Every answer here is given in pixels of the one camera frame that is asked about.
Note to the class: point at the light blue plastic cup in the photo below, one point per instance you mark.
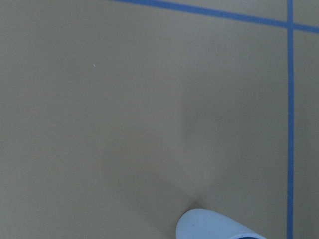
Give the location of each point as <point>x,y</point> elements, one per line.
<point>207,224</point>

